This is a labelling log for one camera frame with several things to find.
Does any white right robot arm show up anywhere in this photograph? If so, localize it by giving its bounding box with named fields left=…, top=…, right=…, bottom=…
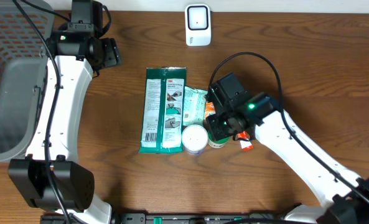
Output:
left=206, top=92, right=369, bottom=223

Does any white lid blue jar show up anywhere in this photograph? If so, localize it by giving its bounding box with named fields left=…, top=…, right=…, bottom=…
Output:
left=182, top=124, right=208, bottom=155

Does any orange tissue pack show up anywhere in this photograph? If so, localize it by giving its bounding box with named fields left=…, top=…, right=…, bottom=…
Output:
left=204, top=102, right=216, bottom=119

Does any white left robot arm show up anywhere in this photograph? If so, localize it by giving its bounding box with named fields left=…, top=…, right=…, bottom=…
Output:
left=8, top=31, right=121, bottom=223

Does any green lid jar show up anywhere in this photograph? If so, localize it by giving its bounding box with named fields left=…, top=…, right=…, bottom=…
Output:
left=208, top=138, right=230, bottom=149

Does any light green wipes packet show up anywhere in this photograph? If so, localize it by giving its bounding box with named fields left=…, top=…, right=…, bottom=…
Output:
left=183, top=86, right=207, bottom=126

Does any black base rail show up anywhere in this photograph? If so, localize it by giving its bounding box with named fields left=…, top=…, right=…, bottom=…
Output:
left=40, top=212, right=291, bottom=224

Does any white barcode scanner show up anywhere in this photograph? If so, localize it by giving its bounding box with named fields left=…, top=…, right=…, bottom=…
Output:
left=184, top=4, right=212, bottom=47

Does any red snack wrapper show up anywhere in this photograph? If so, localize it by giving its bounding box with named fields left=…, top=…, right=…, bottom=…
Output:
left=235, top=131, right=253, bottom=152

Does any large green 3M package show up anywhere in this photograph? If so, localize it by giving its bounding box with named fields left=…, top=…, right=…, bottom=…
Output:
left=139, top=67, right=187, bottom=154

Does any grey plastic shopping basket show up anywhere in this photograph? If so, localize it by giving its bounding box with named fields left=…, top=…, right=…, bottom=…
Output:
left=0, top=1, right=55, bottom=162

